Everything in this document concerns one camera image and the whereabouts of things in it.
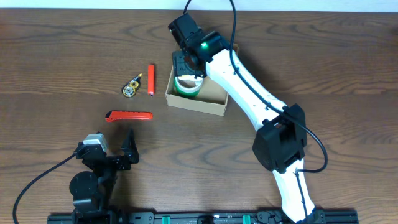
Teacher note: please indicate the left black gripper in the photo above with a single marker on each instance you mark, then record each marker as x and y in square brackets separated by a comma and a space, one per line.
[129, 147]

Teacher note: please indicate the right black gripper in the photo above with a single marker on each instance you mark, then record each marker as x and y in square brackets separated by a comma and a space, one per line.
[178, 64]

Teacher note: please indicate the beige masking tape roll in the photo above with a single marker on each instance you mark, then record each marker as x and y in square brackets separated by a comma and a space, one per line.
[189, 83]

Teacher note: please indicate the green tape roll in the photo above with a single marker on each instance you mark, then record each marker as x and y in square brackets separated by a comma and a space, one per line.
[184, 93]

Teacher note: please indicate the red stapler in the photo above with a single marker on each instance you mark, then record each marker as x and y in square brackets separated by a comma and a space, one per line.
[151, 80]

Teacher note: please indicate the brown cardboard box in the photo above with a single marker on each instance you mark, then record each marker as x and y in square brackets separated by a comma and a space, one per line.
[212, 98]

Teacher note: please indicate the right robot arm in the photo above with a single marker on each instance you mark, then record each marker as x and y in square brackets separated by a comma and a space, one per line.
[281, 134]

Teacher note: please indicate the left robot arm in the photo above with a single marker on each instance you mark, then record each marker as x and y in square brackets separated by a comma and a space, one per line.
[92, 189]

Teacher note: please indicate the red utility knife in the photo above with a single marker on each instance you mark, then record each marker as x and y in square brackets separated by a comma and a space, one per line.
[116, 115]

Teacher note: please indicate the yellow correction tape dispenser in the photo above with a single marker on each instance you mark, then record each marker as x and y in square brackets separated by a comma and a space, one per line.
[129, 89]

